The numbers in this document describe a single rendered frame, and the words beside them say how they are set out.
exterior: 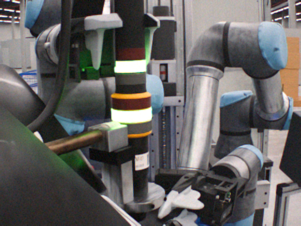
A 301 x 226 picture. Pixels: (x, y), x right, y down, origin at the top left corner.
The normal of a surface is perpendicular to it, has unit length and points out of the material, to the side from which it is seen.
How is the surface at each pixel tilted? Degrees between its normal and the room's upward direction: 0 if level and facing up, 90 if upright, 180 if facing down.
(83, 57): 89
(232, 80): 90
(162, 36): 90
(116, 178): 90
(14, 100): 38
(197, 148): 68
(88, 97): 76
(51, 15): 118
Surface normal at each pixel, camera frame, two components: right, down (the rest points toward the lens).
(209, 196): -0.56, 0.18
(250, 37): -0.42, -0.14
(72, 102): 0.29, 0.07
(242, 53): -0.39, 0.54
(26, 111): 0.53, -0.72
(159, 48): 0.10, 0.18
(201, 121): 0.01, -0.19
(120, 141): 0.81, 0.09
